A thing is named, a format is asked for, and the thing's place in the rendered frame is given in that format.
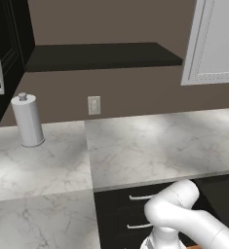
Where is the black drawer front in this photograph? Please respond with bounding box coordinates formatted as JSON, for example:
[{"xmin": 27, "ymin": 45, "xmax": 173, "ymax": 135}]
[
  {"xmin": 95, "ymin": 210, "xmax": 156, "ymax": 249},
  {"xmin": 94, "ymin": 182, "xmax": 172, "ymax": 218}
]

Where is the dark floating shelf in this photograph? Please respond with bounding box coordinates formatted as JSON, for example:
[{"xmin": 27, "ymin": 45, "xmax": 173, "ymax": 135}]
[{"xmin": 25, "ymin": 42, "xmax": 184, "ymax": 73}]

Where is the white paper towel roll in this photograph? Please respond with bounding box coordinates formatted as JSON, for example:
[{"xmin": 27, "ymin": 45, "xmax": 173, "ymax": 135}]
[{"xmin": 10, "ymin": 91, "xmax": 46, "ymax": 149}]

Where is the black cupboard door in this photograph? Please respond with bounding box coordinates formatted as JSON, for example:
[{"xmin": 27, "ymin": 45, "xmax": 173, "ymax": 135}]
[{"xmin": 191, "ymin": 172, "xmax": 229, "ymax": 237}]

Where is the white wall outlet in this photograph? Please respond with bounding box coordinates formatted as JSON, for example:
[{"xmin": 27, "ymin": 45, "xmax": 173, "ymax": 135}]
[{"xmin": 88, "ymin": 95, "xmax": 101, "ymax": 116}]

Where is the silver drawer handle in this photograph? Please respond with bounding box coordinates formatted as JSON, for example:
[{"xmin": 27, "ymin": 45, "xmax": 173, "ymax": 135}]
[
  {"xmin": 126, "ymin": 223, "xmax": 153, "ymax": 231},
  {"xmin": 129, "ymin": 194, "xmax": 159, "ymax": 201}
]

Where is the white wall cupboard door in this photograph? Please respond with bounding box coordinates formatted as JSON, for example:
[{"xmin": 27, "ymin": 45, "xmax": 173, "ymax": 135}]
[{"xmin": 180, "ymin": 0, "xmax": 229, "ymax": 87}]

